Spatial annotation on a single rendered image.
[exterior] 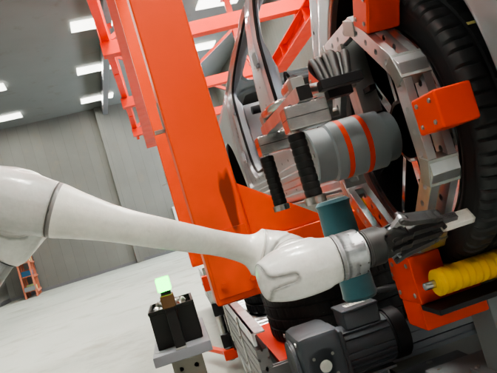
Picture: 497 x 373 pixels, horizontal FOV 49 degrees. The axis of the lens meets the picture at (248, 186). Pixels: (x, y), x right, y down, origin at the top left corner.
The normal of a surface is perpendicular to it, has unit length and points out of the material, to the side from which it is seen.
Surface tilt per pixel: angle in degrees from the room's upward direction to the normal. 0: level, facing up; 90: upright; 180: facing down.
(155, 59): 90
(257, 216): 90
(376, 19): 125
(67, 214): 101
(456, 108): 90
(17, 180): 59
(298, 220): 90
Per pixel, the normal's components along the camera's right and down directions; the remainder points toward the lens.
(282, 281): -0.05, 0.08
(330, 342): 0.14, -0.08
